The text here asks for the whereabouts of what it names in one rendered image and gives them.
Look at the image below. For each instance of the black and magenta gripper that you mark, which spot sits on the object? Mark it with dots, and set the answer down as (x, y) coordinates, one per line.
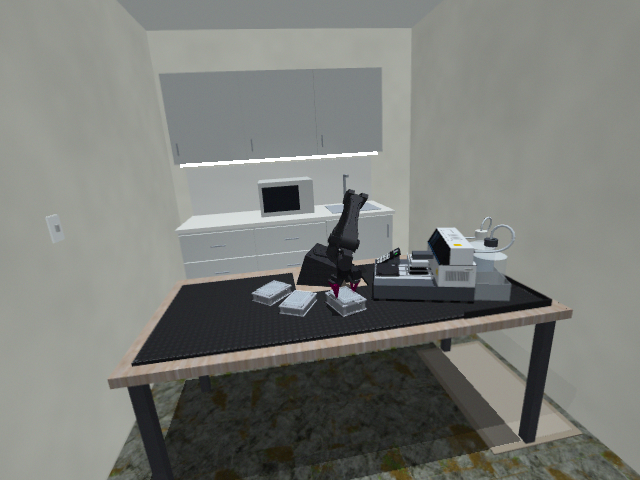
(335, 287)

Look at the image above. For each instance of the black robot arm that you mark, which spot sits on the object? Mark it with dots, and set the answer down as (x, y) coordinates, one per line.
(345, 236)

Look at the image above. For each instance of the white well plate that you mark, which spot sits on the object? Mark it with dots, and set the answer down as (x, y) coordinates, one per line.
(298, 298)
(346, 295)
(271, 287)

